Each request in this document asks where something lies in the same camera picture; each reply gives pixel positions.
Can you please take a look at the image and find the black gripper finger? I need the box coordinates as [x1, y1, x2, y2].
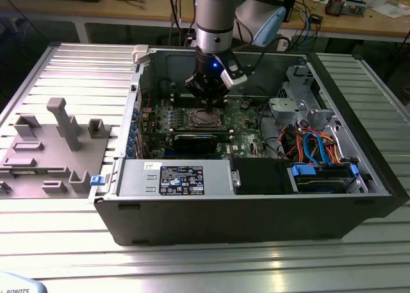
[184, 76, 211, 111]
[208, 87, 230, 112]

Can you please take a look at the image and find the CPU socket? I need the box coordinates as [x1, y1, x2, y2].
[189, 108, 227, 130]

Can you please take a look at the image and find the green motherboard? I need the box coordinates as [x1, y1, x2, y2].
[140, 92, 279, 161]

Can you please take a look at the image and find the black graphics card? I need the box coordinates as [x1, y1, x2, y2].
[171, 131, 233, 155]

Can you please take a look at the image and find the pale grey case latch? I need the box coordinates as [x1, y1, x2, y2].
[131, 44, 150, 65]

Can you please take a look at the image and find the grey metal drive cage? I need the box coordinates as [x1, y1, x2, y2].
[267, 63, 342, 138]

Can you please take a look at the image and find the black plastic shroud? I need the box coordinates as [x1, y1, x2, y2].
[232, 157, 291, 196]

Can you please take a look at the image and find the black desktop box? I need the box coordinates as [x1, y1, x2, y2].
[283, 0, 299, 24]

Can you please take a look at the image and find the grey power supply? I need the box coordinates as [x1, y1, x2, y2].
[117, 158, 236, 197]

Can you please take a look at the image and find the black PC case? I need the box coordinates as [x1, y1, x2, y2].
[88, 42, 410, 247]

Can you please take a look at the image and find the hard disk in blue carrier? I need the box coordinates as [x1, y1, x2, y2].
[286, 163, 359, 194]

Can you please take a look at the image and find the metal heatsink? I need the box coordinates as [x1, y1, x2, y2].
[325, 0, 346, 17]

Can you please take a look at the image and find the wooden workbench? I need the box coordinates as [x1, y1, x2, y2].
[0, 0, 410, 46]

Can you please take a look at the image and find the grey open electronics device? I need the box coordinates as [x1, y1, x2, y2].
[344, 0, 368, 17]

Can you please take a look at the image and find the grey parts rack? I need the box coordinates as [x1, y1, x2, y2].
[0, 96, 113, 200]

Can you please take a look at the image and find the white paper sheet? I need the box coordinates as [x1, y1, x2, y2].
[371, 3, 409, 18]

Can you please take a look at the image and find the green RAM stick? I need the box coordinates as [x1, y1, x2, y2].
[0, 168, 38, 176]

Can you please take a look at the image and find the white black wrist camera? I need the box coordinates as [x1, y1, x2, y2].
[219, 57, 249, 90]

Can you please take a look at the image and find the thin red wire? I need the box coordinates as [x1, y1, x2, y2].
[142, 90, 154, 112]

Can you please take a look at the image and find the blue flat data cable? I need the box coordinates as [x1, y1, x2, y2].
[302, 131, 332, 166]

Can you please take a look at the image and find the orange power wire bundle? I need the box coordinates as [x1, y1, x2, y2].
[286, 128, 345, 165]

